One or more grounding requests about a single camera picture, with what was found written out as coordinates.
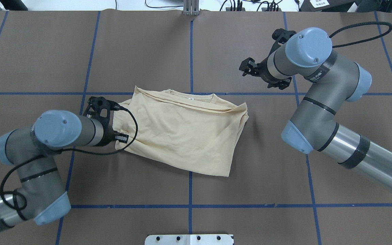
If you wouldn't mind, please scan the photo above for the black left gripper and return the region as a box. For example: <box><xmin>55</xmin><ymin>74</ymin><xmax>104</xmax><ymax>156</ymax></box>
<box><xmin>101</xmin><ymin>117</ymin><xmax>129</xmax><ymax>146</ymax></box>

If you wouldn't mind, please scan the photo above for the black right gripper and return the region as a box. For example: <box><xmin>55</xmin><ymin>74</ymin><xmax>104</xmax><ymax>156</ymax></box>
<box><xmin>239</xmin><ymin>58</ymin><xmax>292</xmax><ymax>90</ymax></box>

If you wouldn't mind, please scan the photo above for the cream long-sleeve printed shirt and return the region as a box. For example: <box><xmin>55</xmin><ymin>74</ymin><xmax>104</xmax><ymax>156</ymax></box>
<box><xmin>112</xmin><ymin>87</ymin><xmax>249</xmax><ymax>177</ymax></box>

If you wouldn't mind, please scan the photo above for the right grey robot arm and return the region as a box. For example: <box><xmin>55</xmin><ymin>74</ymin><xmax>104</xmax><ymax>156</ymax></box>
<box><xmin>239</xmin><ymin>27</ymin><xmax>392</xmax><ymax>191</ymax></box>

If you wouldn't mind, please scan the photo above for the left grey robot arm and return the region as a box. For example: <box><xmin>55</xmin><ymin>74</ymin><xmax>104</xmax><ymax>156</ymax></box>
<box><xmin>0</xmin><ymin>110</ymin><xmax>134</xmax><ymax>232</ymax></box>

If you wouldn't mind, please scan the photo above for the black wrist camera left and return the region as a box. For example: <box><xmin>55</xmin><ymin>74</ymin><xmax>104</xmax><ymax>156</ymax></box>
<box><xmin>82</xmin><ymin>96</ymin><xmax>121</xmax><ymax>120</ymax></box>

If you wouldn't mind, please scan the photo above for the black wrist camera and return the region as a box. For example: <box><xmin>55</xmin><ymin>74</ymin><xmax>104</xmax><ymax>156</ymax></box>
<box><xmin>271</xmin><ymin>28</ymin><xmax>297</xmax><ymax>45</ymax></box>
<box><xmin>82</xmin><ymin>96</ymin><xmax>121</xmax><ymax>120</ymax></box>

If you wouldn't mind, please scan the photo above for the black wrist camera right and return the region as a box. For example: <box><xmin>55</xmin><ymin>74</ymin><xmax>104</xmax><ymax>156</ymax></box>
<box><xmin>271</xmin><ymin>28</ymin><xmax>297</xmax><ymax>45</ymax></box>

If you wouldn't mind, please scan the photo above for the grey aluminium frame post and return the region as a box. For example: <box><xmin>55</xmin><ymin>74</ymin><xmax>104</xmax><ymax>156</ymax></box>
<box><xmin>182</xmin><ymin>0</ymin><xmax>200</xmax><ymax>16</ymax></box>

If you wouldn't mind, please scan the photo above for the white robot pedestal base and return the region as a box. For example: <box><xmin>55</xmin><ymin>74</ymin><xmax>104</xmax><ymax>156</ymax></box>
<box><xmin>144</xmin><ymin>234</ymin><xmax>234</xmax><ymax>245</ymax></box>

